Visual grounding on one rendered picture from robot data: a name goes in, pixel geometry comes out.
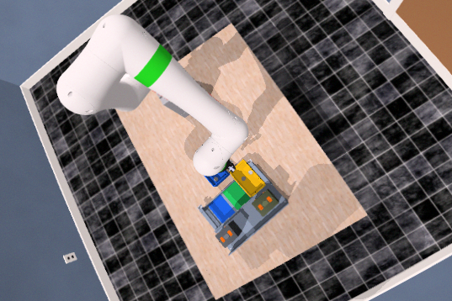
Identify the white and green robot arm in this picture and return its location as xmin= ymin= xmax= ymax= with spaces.
xmin=57 ymin=14 xmax=248 ymax=177

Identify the yellow bin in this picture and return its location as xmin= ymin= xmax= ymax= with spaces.
xmin=230 ymin=161 xmax=265 ymax=197

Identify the blue bin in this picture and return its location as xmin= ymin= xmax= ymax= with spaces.
xmin=205 ymin=170 xmax=230 ymax=187

